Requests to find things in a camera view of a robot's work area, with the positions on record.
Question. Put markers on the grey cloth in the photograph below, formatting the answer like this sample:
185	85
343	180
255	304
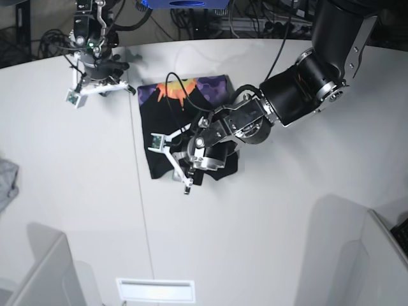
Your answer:
9	188

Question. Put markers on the white right partition panel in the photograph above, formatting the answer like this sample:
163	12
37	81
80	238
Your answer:
372	270

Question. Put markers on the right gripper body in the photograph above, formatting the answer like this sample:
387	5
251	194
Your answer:
107	70

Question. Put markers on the black T-shirt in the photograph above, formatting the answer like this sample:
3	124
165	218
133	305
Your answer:
168	106

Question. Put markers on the black keyboard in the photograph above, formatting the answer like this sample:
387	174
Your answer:
400	233

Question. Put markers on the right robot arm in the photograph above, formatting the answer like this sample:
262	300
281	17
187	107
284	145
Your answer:
88	47

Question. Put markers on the white cable slot plate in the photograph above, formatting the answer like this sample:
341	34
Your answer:
156	291

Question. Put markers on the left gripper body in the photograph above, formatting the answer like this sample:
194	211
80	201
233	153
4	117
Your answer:
211	158

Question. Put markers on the white left partition panel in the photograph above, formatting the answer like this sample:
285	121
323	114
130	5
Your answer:
52	279

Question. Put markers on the white partition panel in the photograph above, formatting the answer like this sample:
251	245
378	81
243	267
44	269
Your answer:
52	279
372	270

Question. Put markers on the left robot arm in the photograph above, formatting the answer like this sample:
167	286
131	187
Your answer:
318	77

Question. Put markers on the white power strip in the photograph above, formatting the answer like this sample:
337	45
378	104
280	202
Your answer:
261	25

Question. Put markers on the blue box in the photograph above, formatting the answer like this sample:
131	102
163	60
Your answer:
194	4

